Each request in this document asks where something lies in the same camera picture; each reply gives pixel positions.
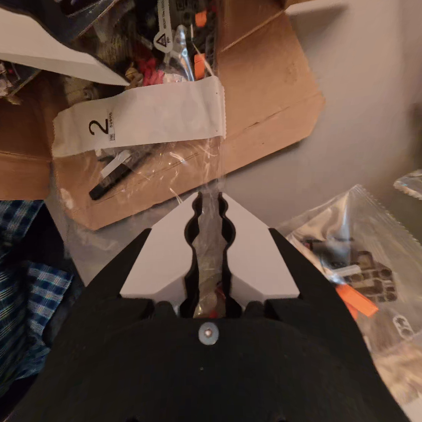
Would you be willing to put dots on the blue plaid clothing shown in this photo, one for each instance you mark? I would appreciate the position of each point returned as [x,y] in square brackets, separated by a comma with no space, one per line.
[29,296]

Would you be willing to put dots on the white paper parts bag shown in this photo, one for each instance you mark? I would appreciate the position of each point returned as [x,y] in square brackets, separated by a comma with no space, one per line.
[39,49]

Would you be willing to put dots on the printed cardboard lego box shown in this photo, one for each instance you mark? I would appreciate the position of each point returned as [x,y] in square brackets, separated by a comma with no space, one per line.
[263,99]

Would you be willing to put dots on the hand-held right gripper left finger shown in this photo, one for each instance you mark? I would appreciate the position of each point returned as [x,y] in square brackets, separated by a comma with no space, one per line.
[158,260]

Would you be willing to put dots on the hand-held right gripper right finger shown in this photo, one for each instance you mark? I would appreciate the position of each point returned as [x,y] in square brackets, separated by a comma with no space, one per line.
[260,260]

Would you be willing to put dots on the clear bag with white header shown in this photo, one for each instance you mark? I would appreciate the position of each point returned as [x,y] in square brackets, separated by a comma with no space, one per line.
[158,112]

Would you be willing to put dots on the clear bag with orange pieces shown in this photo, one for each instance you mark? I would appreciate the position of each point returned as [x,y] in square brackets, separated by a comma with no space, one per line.
[379,257]

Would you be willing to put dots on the small clear plastic bag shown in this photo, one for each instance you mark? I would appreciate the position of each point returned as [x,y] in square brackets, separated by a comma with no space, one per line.
[410,184]

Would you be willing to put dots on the clear bag of mixed pieces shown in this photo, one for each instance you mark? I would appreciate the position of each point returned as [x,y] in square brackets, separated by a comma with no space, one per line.
[171,36]

